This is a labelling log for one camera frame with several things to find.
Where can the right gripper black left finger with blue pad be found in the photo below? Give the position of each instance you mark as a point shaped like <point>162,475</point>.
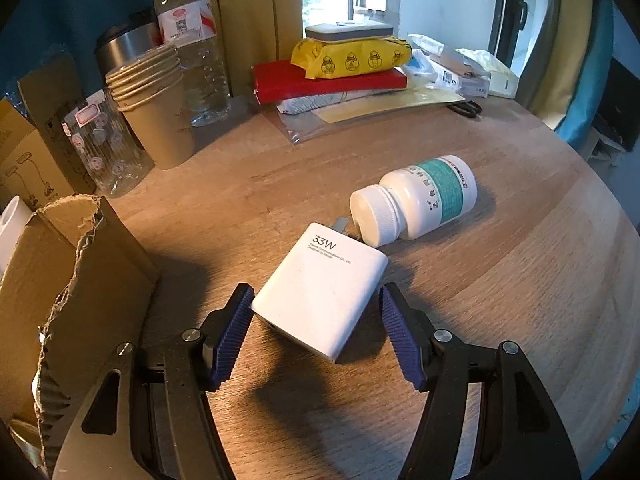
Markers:
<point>115,433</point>

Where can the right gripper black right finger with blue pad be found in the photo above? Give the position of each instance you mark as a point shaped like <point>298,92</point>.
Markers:
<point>520,434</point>

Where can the white 33W charger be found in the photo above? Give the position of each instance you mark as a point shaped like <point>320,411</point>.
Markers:
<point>320,289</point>

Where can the open cardboard box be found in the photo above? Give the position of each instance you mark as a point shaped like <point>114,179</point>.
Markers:
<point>77,286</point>

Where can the white desk lamp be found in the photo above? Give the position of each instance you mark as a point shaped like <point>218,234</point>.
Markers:
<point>13,221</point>

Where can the clear jar with stickers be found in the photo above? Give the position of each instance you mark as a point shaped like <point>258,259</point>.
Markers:
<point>106,146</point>

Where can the white pill bottle teal label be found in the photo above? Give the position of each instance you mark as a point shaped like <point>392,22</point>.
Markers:
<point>412,201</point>

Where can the brown cardboard carton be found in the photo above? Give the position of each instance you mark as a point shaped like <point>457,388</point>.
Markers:
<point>38,162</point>

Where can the stack of paper cups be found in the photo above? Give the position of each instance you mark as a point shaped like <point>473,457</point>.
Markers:
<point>149,91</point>

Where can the black scissors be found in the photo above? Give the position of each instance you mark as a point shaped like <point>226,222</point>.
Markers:
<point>468,109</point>

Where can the red book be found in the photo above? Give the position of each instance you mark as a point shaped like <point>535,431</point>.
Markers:
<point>281,80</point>

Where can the yellow envelope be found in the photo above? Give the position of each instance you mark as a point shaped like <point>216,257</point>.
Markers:
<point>299,128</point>

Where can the white boxes pile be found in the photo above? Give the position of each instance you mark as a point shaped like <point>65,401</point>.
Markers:
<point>470,73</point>

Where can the steel thermos cup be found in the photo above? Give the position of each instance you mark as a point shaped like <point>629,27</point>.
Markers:
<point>121,43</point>

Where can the yellow wet wipes pack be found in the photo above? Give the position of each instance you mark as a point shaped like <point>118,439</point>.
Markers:
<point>331,60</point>

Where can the clear water bottle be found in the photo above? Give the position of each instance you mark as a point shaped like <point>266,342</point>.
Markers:
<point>191,27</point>

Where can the white device on wipes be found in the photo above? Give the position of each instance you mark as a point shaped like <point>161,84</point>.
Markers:
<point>348,31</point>

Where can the yellow curtain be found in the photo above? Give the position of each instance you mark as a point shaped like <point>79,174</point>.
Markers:
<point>253,32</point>

